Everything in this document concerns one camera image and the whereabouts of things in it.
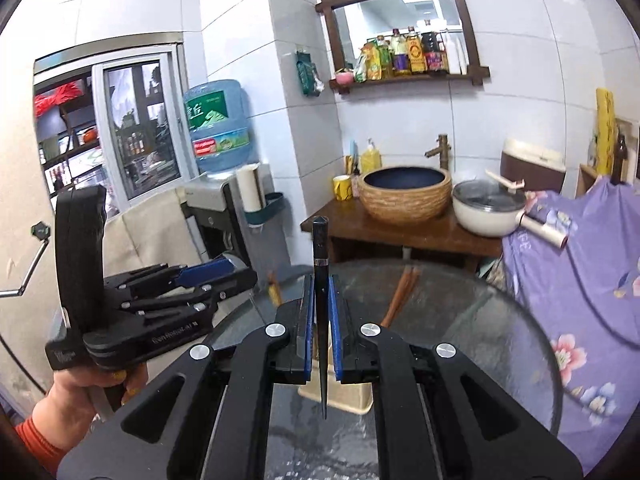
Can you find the brown glass bottle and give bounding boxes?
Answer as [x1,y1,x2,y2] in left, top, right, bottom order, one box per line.
[611,127,628,185]

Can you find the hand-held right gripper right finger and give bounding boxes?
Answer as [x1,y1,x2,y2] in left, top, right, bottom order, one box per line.
[327,274,586,480]

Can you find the yellow soap bottle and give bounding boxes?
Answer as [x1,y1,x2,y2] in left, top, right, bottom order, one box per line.
[359,138,383,175]

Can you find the wooden crate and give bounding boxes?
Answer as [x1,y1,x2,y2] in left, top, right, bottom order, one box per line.
[575,162,601,198]

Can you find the brown and white plastic box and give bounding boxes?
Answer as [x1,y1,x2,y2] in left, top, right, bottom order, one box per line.
[500,138,567,195]

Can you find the yellow mug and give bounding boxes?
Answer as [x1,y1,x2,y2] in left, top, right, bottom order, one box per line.
[332,175,355,202]

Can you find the beige cloth cover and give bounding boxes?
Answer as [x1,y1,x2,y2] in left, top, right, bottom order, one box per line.
[102,187,206,281]

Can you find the bronze faucet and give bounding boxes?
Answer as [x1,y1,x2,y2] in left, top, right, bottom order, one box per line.
[424,133,451,171]

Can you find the woven pattern wash basin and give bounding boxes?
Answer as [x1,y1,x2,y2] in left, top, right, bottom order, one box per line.
[357,166,453,225]

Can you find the tall yellow board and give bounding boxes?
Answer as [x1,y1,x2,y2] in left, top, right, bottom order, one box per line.
[592,87,617,178]

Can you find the metal wire arm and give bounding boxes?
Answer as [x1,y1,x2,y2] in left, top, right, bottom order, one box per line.
[0,221,52,301]

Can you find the white cup tube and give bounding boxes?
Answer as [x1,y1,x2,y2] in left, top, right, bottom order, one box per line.
[236,164,266,211]

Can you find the glass window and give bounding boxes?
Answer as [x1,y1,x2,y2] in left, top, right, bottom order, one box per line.
[32,35,188,206]

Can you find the purple floral cloth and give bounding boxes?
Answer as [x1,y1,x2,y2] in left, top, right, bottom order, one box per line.
[501,177,640,418]

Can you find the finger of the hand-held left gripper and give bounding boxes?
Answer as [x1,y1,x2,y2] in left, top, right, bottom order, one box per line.
[102,254,249,295]
[120,266,259,321]

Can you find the black chopstick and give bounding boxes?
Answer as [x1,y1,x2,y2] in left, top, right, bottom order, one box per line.
[311,215,331,421]

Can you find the green plastic tray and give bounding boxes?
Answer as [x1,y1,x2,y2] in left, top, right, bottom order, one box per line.
[244,192,287,231]

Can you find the blue water jug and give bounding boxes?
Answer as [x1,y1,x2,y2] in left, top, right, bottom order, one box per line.
[182,79,252,176]

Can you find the row of bottles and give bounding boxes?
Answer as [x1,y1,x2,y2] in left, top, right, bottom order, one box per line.
[352,20,471,83]

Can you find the grey water dispenser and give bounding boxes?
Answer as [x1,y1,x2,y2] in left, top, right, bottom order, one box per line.
[177,162,276,271]

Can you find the person's left hand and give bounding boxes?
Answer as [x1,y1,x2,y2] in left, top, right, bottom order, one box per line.
[31,361,151,436]

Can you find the beige plastic utensil holder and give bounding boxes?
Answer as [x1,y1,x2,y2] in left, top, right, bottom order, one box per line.
[297,381,376,415]

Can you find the white pan with lid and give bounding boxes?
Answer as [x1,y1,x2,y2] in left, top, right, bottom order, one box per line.
[452,170,571,248]

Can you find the wooden framed mirror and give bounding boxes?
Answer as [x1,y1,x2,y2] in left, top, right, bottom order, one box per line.
[315,0,491,95]

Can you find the person's left forearm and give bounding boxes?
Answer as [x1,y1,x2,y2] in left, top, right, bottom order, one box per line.
[14,412,71,476]

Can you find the green hanging packet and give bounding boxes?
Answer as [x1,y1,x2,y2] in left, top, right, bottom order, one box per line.
[295,50,323,97]

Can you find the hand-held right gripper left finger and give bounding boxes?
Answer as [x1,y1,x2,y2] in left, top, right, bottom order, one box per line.
[57,274,317,480]

